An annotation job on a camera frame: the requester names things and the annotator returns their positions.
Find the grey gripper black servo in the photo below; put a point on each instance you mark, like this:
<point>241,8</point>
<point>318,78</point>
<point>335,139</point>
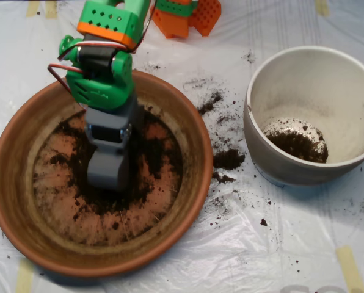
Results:
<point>106,133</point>

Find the dark soil pile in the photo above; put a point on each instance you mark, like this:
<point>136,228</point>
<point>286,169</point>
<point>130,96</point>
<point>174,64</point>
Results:
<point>145,171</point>

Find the dark soil heap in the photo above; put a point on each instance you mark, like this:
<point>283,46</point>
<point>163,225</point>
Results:
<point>298,145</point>

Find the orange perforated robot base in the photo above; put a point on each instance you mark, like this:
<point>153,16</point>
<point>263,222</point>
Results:
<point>173,27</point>

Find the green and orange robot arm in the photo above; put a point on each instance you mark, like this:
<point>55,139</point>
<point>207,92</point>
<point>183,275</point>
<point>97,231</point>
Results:
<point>108,88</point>

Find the terracotta clay bowl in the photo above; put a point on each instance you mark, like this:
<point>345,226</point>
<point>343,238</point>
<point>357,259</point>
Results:
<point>17,183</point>

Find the flat spilled soil clump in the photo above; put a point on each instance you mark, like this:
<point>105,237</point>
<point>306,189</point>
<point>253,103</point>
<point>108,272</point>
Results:
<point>223,178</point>

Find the elongated spilled soil clump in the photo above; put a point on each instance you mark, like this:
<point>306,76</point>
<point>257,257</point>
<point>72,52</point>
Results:
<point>209,105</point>

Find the large spilled soil clump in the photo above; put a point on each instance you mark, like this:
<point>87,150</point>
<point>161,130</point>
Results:
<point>229,158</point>

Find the tiny spilled soil clod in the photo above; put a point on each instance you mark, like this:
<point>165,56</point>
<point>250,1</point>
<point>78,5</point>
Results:
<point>264,222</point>

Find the white ceramic pot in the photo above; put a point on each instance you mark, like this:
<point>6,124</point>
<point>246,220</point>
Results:
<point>292,174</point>

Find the beige masking tape strip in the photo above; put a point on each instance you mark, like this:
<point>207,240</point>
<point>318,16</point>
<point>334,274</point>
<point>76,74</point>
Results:
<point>24,277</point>
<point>51,9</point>
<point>350,268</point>
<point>32,9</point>
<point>322,7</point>

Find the clear plastic cover sheet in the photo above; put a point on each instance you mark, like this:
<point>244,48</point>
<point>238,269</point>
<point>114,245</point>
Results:
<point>261,250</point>

